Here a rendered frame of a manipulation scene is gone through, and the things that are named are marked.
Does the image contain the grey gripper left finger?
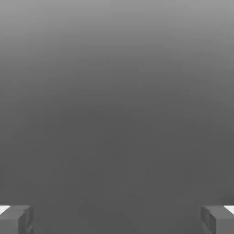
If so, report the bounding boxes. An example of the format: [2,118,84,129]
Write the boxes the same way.
[0,204,35,234]

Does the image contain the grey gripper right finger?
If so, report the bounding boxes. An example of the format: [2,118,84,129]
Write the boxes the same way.
[200,205,234,234]

